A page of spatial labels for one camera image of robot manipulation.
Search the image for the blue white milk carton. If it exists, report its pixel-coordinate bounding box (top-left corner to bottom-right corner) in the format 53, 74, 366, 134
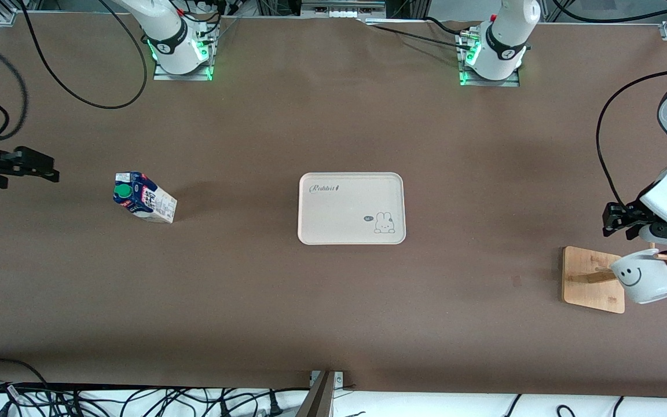
113, 171, 178, 224

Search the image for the wooden cup hanging rack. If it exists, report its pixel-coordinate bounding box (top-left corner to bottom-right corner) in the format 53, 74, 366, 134
563, 246, 667, 314

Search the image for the white bench sheet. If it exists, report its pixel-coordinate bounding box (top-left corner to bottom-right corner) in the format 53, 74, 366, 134
0, 387, 667, 417

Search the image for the beige rabbit print tray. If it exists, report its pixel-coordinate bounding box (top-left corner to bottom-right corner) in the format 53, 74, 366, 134
299, 172, 406, 245

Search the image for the grey power strip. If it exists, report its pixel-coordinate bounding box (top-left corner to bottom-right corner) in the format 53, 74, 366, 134
300, 0, 387, 19

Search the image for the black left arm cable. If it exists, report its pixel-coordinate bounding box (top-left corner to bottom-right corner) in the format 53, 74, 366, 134
596, 68, 667, 207

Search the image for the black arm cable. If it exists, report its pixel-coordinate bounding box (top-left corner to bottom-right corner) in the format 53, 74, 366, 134
0, 0, 149, 142
596, 68, 667, 207

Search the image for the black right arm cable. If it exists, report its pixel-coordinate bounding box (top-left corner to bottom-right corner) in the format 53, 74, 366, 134
0, 0, 149, 142

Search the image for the aluminium frame profile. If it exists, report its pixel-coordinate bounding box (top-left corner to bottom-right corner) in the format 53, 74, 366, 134
0, 0, 21, 27

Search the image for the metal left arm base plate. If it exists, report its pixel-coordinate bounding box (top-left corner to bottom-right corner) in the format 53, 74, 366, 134
458, 32, 521, 87

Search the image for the short black table cable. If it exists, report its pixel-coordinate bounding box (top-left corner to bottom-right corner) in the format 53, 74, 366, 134
423, 16, 472, 36

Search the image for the long black table cable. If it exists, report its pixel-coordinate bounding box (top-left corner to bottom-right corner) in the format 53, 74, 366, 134
365, 23, 479, 53

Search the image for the aluminium camera post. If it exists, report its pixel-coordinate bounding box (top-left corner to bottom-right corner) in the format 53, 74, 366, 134
296, 371, 344, 417

